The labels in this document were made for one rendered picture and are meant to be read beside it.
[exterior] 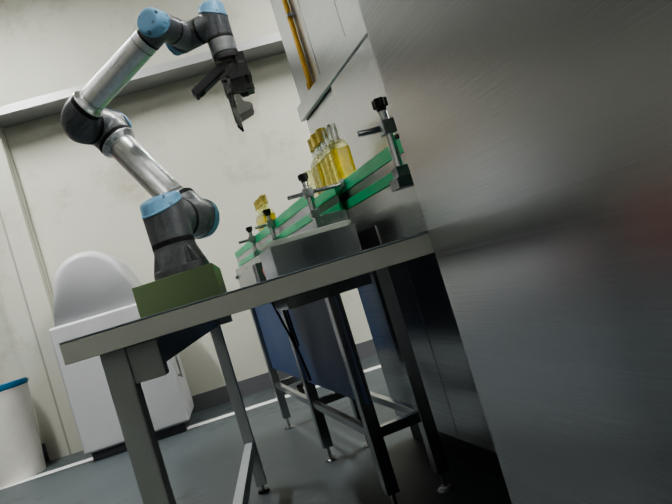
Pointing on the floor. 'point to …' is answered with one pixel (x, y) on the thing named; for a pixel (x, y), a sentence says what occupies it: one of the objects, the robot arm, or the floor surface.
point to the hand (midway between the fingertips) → (238, 125)
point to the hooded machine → (89, 269)
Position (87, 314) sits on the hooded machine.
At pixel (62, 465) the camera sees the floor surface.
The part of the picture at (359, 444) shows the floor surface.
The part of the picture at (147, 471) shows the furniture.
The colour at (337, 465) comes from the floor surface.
